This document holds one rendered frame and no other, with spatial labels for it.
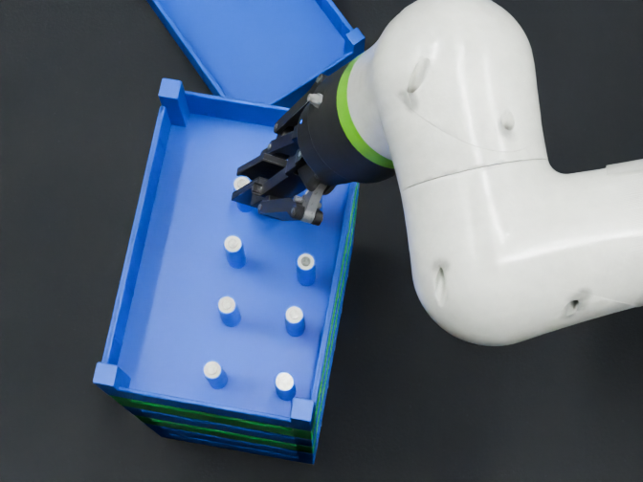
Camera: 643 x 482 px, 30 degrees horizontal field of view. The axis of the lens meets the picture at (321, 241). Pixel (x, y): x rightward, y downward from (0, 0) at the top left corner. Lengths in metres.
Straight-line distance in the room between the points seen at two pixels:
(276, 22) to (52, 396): 0.60
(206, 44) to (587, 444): 0.75
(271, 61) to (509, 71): 0.94
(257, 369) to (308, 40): 0.66
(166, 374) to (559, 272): 0.52
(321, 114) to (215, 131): 0.35
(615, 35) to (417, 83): 1.00
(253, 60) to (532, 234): 0.99
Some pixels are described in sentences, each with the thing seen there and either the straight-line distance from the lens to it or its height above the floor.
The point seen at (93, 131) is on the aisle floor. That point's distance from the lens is 1.68.
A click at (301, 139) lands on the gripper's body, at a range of 0.95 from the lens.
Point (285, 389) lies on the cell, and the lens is 1.10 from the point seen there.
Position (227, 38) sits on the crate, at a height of 0.00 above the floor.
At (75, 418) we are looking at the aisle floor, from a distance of 1.60.
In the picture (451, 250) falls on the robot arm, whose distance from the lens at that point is 0.76.
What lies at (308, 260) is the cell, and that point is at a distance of 1.12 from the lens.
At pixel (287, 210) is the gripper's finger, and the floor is 0.60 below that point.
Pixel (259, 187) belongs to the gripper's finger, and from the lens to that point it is 1.07.
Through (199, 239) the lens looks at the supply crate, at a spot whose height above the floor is 0.40.
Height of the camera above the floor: 1.55
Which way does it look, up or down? 75 degrees down
